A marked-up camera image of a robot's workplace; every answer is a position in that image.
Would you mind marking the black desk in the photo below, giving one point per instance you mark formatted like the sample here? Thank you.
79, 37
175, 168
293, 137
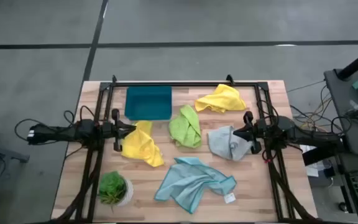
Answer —
343, 161

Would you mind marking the white paper sheet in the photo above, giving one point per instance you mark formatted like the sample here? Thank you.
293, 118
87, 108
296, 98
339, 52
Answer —
312, 171

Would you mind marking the black aluminium table frame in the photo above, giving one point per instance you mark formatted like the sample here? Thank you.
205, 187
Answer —
182, 84

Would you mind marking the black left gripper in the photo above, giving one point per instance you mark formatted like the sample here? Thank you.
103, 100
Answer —
117, 130

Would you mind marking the green microfiber towel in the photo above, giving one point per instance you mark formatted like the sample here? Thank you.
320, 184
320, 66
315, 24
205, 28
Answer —
185, 129

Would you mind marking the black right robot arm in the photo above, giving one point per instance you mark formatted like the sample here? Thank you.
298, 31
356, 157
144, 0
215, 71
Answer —
309, 137

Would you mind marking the green plant in white pot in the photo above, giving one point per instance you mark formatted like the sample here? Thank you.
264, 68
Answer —
112, 186

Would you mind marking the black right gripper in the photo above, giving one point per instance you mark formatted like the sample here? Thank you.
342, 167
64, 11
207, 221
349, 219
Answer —
258, 132

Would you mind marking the grey side desk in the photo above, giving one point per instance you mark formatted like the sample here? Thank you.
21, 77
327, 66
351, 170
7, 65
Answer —
343, 124

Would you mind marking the grey metal stand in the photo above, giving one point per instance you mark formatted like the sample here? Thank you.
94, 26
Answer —
8, 154

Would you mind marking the yellow microfiber towel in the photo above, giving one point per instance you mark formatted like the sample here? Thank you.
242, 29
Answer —
140, 146
222, 99

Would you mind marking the teal plastic bin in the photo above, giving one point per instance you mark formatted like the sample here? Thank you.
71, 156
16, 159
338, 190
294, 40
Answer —
148, 102

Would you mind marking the light blue teal-edged towel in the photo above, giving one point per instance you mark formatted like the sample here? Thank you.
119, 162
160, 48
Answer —
188, 183

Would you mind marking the grey microfiber towel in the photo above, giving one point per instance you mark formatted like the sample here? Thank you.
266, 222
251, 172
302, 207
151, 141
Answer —
225, 146

